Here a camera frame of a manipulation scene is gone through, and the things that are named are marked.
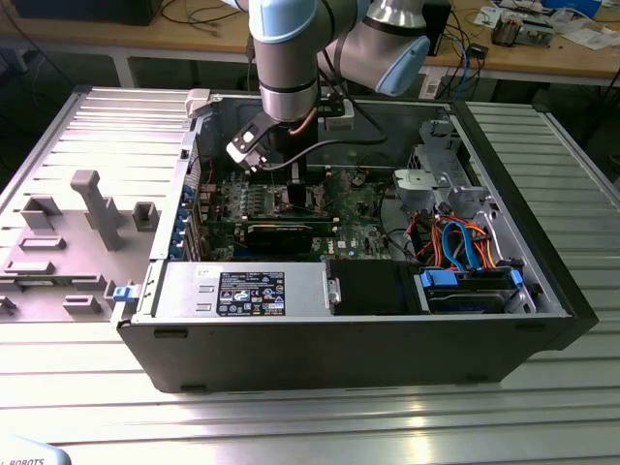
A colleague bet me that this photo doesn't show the blue flat wire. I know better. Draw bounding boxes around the blue flat wire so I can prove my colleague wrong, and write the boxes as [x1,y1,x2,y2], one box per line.
[441,218,481,273]

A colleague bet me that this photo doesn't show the orange wire bundle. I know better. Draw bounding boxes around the orange wire bundle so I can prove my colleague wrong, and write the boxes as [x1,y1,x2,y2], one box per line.
[410,212,500,270]

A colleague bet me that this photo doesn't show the pale grey case handle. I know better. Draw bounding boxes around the pale grey case handle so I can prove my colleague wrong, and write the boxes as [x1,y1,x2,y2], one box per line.
[185,88,213,119]

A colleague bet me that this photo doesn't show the metal socket cover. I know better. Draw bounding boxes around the metal socket cover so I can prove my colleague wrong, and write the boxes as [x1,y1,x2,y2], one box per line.
[314,170,358,215]

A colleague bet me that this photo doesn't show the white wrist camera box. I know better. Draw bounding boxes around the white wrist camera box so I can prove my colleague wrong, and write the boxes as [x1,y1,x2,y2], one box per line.
[225,119,270,171]
[317,96,356,133]

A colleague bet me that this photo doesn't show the black camera cable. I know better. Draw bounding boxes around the black camera cable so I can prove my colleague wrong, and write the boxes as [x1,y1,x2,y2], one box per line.
[261,94,389,171]

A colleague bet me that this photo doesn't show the black plastic shroud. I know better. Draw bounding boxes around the black plastic shroud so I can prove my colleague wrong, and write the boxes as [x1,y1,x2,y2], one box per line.
[326,259,419,317]

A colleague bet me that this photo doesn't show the black PC case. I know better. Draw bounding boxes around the black PC case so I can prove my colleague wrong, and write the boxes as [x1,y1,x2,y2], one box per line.
[109,89,601,394]

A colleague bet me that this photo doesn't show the grey parts rack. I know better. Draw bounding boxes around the grey parts rack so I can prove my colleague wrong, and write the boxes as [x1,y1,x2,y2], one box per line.
[0,169,161,325]

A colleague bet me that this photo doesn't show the blue box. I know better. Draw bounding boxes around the blue box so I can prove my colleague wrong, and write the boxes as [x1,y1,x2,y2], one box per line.
[542,0,602,16]

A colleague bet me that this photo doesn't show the hard disk in blue carrier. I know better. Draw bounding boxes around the hard disk in blue carrier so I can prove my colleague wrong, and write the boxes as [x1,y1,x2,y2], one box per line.
[419,267,525,315]

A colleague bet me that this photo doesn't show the black equipment box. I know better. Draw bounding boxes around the black equipment box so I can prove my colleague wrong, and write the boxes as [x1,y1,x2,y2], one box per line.
[14,0,156,26]

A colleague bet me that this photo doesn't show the CPU socket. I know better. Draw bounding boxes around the CPU socket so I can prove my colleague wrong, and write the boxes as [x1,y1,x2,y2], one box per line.
[270,182,325,218]

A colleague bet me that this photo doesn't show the thin black wire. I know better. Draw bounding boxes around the thin black wire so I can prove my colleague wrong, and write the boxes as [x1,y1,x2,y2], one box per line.
[356,151,394,171]

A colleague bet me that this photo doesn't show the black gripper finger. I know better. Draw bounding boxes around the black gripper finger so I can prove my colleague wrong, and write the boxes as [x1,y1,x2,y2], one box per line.
[286,163,308,205]

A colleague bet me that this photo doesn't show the silver drive bracket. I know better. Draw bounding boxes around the silver drive bracket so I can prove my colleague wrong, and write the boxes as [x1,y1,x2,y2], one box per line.
[391,168,454,214]

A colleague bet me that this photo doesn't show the green motherboard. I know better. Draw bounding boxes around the green motherboard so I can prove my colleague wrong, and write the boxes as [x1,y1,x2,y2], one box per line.
[201,167,388,265]

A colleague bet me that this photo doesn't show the red wire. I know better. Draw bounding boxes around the red wire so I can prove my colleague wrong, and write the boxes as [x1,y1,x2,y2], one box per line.
[189,155,217,189]

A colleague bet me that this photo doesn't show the RAM slot black clips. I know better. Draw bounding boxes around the RAM slot black clips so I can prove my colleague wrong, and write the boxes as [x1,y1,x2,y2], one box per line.
[249,176,336,186]
[247,168,334,176]

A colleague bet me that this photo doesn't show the wooden desk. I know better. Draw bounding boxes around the wooden desk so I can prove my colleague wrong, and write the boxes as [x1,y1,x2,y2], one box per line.
[0,0,620,89]

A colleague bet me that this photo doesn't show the silver hardware box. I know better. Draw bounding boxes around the silver hardware box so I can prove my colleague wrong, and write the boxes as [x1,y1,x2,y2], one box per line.
[520,18,556,48]

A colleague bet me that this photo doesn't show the CPU cooler heatsink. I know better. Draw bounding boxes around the CPU cooler heatsink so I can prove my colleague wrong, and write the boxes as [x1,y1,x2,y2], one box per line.
[491,14,522,47]

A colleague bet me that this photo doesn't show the silver power supply unit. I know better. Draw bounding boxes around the silver power supply unit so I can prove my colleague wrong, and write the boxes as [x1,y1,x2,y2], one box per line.
[153,261,335,321]

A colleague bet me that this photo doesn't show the blue plastic latch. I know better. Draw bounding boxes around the blue plastic latch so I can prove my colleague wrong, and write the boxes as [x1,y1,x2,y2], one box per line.
[111,285,140,305]

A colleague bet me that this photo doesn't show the black graphics card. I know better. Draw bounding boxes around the black graphics card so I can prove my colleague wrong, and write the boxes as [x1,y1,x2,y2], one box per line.
[206,218,340,257]

